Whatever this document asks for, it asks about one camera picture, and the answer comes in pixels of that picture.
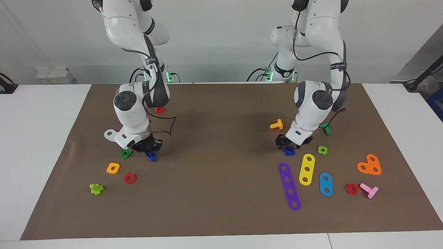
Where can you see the orange plastic screw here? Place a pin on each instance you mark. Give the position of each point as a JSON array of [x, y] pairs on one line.
[[278, 125]]

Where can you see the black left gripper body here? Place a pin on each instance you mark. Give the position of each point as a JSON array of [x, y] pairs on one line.
[[306, 140]]

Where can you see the purple four-hole plate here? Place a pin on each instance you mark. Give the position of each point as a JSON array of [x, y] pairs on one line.
[[289, 185]]

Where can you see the yellow three-hole plate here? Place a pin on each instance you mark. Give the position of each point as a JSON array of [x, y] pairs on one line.
[[307, 164]]

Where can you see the orange heart-shaped plate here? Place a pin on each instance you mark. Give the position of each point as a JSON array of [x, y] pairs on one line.
[[369, 165]]

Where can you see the orange square nut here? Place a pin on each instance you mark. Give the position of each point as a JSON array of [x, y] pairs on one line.
[[108, 170]]

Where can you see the pink plastic screw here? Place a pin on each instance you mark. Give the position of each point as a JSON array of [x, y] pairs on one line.
[[371, 191]]

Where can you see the black clamp device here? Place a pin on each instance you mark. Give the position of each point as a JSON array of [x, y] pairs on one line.
[[7, 86]]

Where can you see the blue crate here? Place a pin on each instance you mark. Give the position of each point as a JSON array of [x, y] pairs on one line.
[[436, 103]]

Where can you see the green plastic screw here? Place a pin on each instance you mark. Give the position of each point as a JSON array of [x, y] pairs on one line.
[[327, 129]]

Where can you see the red plastic screw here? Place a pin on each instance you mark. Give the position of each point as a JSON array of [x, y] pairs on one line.
[[159, 110]]

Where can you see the blue plastic screw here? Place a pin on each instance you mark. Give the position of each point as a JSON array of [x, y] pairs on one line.
[[151, 157]]

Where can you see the green triangle nut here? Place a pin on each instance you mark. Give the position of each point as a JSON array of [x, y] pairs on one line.
[[123, 156]]

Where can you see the lime green cross screw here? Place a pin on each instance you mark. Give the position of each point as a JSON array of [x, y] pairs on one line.
[[96, 189]]

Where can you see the white curved perforated plate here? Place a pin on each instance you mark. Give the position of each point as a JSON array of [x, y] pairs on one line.
[[110, 134]]

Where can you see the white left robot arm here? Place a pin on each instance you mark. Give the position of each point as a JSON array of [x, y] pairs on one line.
[[311, 110]]

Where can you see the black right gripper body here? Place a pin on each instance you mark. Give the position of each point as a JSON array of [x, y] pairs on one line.
[[145, 143]]

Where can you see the brown table mat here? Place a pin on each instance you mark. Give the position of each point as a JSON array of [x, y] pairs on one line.
[[221, 180]]

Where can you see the white cardboard box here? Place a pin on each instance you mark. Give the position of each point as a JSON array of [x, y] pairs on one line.
[[52, 75]]

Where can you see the red hexagon nut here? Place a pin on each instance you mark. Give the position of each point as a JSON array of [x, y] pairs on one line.
[[347, 191], [126, 180]]

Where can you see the black stand pole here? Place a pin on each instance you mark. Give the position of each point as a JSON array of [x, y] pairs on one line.
[[427, 72]]

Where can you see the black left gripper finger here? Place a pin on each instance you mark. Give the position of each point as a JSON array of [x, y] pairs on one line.
[[281, 141]]

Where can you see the blue square nut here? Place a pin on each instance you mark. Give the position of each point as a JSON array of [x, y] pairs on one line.
[[286, 153]]

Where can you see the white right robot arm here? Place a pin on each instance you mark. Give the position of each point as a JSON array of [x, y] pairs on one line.
[[128, 114]]

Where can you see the blue two-hole plate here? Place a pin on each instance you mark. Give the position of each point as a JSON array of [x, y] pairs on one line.
[[325, 184]]

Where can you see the lime green flower nut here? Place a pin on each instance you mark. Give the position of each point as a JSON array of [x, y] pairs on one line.
[[319, 149]]

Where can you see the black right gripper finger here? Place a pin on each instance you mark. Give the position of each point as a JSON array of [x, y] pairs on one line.
[[157, 145], [141, 151]]

